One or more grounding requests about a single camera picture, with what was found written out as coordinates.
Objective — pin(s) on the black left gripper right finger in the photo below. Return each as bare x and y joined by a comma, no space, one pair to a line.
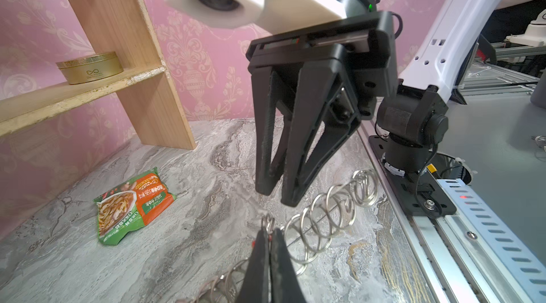
285,286

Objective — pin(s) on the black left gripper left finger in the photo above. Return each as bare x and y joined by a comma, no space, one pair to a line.
256,283

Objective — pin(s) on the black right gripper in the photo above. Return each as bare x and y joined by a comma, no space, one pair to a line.
339,70

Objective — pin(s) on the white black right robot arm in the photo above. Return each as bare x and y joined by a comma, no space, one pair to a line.
415,116

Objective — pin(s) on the green orange noodle packet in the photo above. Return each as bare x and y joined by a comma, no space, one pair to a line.
131,205

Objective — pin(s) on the red-lidded gold tin can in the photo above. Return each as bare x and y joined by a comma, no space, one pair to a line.
90,68

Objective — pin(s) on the wooden two-tier shelf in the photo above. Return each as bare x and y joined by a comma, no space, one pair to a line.
145,87

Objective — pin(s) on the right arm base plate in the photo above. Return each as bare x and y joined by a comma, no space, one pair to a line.
417,197

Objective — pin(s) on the aluminium front rail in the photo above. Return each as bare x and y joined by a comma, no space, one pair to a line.
470,256

